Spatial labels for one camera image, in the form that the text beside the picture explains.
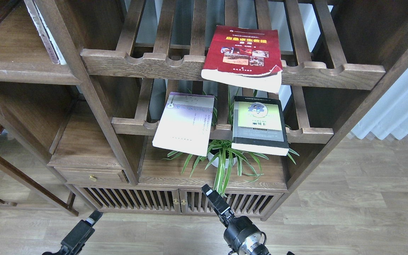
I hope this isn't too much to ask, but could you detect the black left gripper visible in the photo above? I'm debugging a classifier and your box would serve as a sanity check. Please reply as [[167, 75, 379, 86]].
[[42, 210, 103, 255]]

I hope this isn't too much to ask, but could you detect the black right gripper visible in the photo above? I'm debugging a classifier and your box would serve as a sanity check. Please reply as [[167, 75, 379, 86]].
[[201, 184, 270, 255]]

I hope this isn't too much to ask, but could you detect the green grey cover book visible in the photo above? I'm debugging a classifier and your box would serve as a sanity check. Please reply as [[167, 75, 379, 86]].
[[231, 96, 289, 155]]

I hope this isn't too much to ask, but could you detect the green spider plant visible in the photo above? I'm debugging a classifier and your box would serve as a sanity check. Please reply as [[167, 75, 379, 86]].
[[162, 89, 300, 197]]

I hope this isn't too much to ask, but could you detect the white plant pot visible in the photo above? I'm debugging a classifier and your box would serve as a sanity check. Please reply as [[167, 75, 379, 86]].
[[207, 149, 229, 169]]

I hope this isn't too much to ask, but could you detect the white purple cover book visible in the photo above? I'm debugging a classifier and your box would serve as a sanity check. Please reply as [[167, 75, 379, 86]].
[[152, 92, 214, 156]]

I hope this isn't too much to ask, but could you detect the dark wooden bookshelf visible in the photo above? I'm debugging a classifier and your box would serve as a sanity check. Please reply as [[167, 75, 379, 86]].
[[0, 0, 408, 221]]

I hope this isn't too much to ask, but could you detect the wooden furniture at left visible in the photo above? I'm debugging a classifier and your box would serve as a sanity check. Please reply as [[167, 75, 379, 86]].
[[0, 124, 78, 216]]

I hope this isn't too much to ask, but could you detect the red cover book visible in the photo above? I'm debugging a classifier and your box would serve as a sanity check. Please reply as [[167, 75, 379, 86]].
[[201, 25, 282, 93]]

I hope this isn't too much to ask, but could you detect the upright white book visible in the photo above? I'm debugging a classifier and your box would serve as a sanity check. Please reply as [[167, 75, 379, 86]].
[[24, 0, 67, 65]]

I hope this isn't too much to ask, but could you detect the white curtain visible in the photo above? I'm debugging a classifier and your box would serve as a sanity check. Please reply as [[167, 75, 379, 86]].
[[352, 68, 408, 140]]

